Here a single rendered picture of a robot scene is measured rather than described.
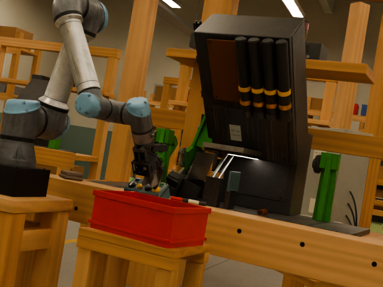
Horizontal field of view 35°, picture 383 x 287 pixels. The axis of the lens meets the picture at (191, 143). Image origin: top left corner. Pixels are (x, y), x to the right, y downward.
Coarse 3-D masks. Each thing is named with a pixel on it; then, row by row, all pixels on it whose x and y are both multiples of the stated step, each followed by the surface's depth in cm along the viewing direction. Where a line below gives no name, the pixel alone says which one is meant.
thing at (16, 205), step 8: (0, 200) 187; (8, 200) 186; (16, 200) 186; (24, 200) 190; (32, 200) 194; (40, 200) 197; (48, 200) 201; (56, 200) 205; (64, 200) 209; (72, 200) 214; (0, 208) 187; (8, 208) 186; (16, 208) 186; (24, 208) 190; (32, 208) 194; (40, 208) 197; (48, 208) 201; (56, 208) 206; (64, 208) 210
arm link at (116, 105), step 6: (114, 102) 200; (120, 102) 203; (126, 102) 202; (114, 108) 198; (120, 108) 200; (114, 114) 199; (120, 114) 200; (102, 120) 207; (108, 120) 200; (114, 120) 202; (120, 120) 201
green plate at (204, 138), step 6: (204, 114) 236; (204, 120) 236; (204, 126) 237; (198, 132) 236; (204, 132) 237; (198, 138) 238; (204, 138) 237; (210, 138) 235; (192, 144) 237; (198, 144) 237; (198, 150) 242
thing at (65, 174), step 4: (64, 172) 240; (68, 172) 238; (72, 172) 240; (76, 172) 244; (60, 176) 242; (64, 176) 237; (68, 176) 238; (72, 176) 239; (76, 176) 240; (80, 176) 240; (76, 180) 239; (80, 180) 240
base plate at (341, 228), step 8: (112, 184) 248; (120, 184) 256; (200, 200) 240; (240, 208) 233; (248, 208) 239; (264, 216) 215; (272, 216) 221; (280, 216) 226; (288, 216) 232; (296, 216) 239; (304, 216) 245; (304, 224) 209; (312, 224) 214; (320, 224) 220; (328, 224) 226; (336, 224) 232; (344, 224) 238; (344, 232) 204; (352, 232) 209; (360, 232) 217; (368, 232) 235
